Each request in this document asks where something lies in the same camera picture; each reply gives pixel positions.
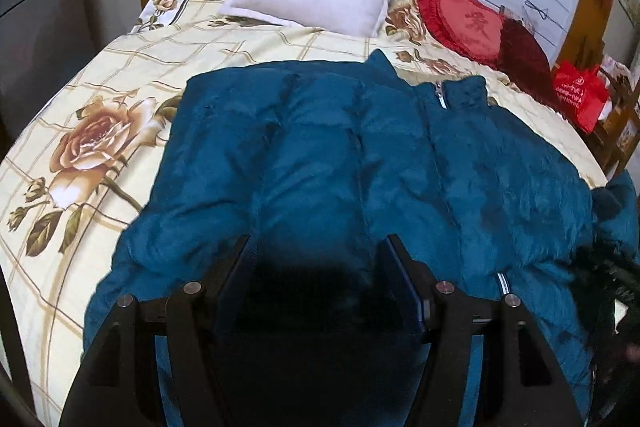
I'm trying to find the red heart-shaped pillow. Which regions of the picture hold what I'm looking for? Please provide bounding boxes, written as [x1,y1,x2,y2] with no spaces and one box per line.
[415,0,506,68]

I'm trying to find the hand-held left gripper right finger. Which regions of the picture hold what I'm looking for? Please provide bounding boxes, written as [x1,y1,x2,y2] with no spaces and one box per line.
[377,234,583,427]

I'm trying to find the orange wooden wall panel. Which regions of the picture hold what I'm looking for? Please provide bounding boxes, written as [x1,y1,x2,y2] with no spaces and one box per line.
[562,0,620,70]

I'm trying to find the blue puffer jacket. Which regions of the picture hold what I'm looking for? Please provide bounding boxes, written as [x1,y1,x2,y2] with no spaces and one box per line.
[82,49,640,427]

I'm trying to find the wooden chair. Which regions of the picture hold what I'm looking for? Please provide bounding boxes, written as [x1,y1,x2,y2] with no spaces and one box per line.
[592,54,640,178]

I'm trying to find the red shopping bag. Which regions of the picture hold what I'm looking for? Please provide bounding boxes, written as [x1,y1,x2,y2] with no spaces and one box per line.
[552,59,610,134]

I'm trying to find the cream floral bed sheet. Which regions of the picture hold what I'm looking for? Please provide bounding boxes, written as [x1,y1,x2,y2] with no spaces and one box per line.
[0,0,608,418]

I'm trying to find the dark red fringed cushion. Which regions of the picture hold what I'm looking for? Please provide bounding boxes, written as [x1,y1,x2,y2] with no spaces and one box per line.
[497,18,566,118]

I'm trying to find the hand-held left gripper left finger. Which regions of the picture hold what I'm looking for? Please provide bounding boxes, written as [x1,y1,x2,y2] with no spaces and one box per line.
[59,234,251,427]

